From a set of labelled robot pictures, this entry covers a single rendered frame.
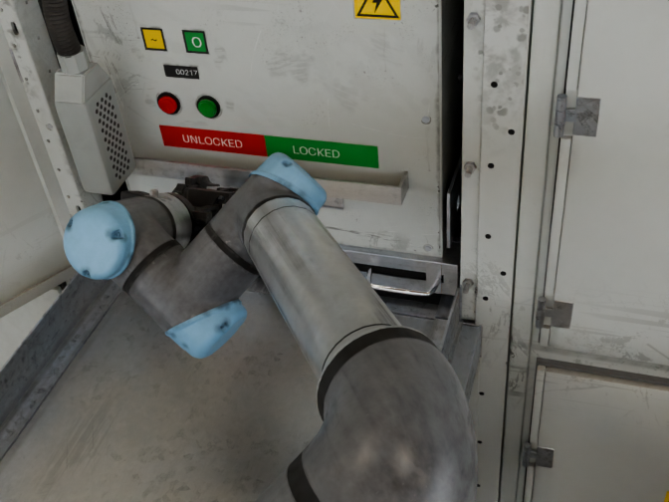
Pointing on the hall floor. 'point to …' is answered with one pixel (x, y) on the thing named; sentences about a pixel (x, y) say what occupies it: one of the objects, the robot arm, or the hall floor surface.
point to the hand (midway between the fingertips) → (223, 203)
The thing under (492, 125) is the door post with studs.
